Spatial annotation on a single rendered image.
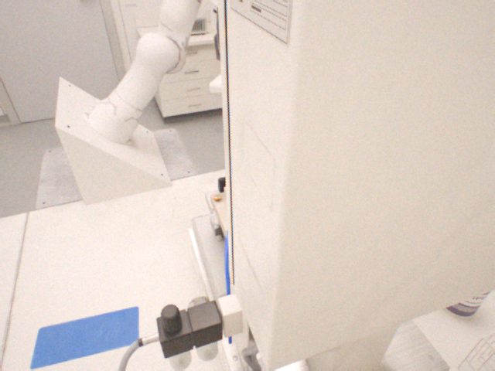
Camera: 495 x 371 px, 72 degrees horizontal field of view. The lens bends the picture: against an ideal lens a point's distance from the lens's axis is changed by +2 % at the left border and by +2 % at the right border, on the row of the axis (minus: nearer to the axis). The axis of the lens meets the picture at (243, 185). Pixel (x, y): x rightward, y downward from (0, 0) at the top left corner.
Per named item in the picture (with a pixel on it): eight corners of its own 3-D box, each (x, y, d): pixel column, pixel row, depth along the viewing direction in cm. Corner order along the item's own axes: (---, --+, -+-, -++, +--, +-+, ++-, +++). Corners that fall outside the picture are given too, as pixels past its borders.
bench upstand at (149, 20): (266, 17, 345) (267, 5, 339) (136, 28, 309) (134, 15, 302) (264, 16, 348) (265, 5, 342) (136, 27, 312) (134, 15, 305)
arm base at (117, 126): (85, 100, 128) (107, 71, 125) (130, 128, 138) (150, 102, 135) (78, 122, 110) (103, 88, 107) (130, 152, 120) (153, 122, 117)
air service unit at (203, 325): (245, 355, 54) (246, 301, 45) (151, 389, 50) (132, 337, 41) (235, 326, 58) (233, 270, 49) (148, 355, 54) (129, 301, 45)
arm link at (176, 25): (163, -19, 103) (180, 0, 121) (135, 62, 109) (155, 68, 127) (196, -2, 103) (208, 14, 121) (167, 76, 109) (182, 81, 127)
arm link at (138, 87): (97, 86, 104) (145, 19, 99) (124, 89, 122) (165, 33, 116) (125, 110, 105) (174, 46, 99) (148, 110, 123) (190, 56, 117)
